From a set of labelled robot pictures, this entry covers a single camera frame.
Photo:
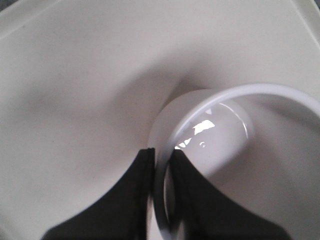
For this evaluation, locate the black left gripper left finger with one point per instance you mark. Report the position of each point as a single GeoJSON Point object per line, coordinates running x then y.
{"type": "Point", "coordinates": [121, 213]}

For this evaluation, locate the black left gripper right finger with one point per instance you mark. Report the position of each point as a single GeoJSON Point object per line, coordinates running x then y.
{"type": "Point", "coordinates": [207, 214]}

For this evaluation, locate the white smiley mug black handle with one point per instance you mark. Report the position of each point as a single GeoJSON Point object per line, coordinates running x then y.
{"type": "Point", "coordinates": [258, 144]}

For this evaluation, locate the cream rectangular plastic tray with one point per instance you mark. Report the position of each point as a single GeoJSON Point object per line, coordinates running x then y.
{"type": "Point", "coordinates": [81, 82]}

